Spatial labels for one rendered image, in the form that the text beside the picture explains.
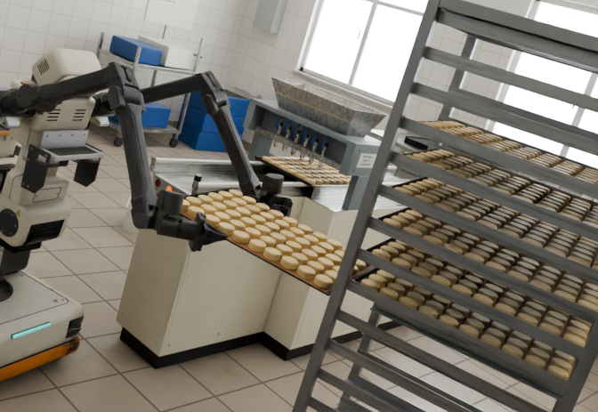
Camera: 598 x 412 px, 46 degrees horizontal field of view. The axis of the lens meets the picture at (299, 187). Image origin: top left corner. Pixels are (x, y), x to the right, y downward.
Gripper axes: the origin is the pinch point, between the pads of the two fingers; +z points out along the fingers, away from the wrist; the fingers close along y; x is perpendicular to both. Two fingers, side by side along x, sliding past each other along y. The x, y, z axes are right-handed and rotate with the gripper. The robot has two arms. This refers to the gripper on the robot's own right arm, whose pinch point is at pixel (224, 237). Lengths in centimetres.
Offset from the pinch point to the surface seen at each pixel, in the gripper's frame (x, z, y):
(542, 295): -62, 59, 24
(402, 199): -35, 31, 32
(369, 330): -37, 34, -4
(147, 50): 478, 23, -15
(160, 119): 505, 56, -81
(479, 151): -44, 41, 50
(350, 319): -33.1, 29.8, -4.0
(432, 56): -31, 27, 67
